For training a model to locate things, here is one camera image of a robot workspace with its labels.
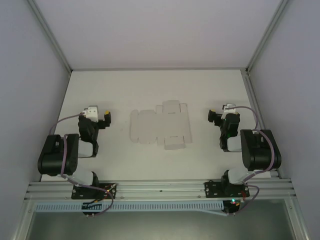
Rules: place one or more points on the white paper box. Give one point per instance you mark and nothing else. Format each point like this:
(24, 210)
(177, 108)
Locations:
(160, 125)

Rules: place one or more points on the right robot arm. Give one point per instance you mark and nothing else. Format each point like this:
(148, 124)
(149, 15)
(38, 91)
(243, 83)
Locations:
(260, 150)

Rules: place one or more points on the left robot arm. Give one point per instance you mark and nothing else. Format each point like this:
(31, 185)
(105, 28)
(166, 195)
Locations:
(56, 155)

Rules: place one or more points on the black left controller board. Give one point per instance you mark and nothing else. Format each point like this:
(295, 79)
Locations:
(91, 207)

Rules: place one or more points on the black controller board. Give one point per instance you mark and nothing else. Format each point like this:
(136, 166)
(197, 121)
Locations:
(91, 207)
(232, 206)

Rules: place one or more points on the black right controller board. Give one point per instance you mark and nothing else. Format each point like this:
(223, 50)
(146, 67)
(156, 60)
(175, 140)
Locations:
(232, 206)

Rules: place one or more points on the grey metal panel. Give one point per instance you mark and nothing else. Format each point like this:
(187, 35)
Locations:
(160, 226)

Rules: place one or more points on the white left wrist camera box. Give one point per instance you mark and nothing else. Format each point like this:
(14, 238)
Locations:
(92, 113)

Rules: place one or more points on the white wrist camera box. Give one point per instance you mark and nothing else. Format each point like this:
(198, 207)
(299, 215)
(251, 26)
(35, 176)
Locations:
(92, 113)
(228, 107)

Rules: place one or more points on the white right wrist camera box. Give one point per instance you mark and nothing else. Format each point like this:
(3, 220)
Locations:
(228, 107)

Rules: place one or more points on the aluminium side rail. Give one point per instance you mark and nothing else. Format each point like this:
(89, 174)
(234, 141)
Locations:
(257, 112)

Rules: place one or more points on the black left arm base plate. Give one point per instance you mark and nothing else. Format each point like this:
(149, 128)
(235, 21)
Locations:
(80, 193)

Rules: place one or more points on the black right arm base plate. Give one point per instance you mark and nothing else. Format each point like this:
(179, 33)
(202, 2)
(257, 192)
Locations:
(212, 190)

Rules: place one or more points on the aluminium mounting rail beam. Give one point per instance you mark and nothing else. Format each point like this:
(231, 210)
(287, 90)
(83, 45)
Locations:
(160, 186)

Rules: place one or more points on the aluminium frame post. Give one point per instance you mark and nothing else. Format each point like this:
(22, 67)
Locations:
(51, 37)
(267, 37)

